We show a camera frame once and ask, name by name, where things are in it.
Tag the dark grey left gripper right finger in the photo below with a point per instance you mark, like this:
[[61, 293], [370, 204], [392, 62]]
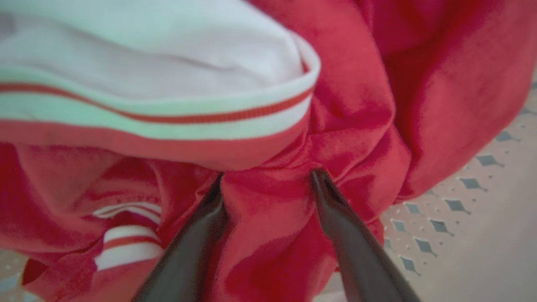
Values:
[[361, 256]]

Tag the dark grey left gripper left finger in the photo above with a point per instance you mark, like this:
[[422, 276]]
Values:
[[191, 256]]

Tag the red and white jacket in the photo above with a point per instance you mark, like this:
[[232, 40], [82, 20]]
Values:
[[268, 126]]

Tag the white perforated laundry basket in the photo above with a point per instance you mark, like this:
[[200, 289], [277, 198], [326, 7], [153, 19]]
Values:
[[461, 235]]

